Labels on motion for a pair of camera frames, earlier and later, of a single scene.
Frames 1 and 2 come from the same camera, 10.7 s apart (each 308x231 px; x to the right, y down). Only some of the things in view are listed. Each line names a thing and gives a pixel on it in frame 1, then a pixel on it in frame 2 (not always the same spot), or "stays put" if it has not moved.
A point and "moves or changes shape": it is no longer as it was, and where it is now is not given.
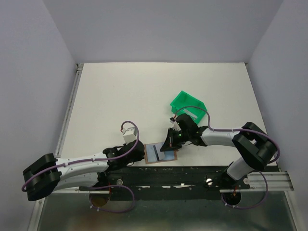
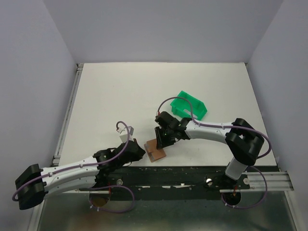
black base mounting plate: (160, 183) stays put
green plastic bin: (184, 99) stays put
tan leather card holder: (153, 154) moves or changes shape
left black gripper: (140, 157) stays put
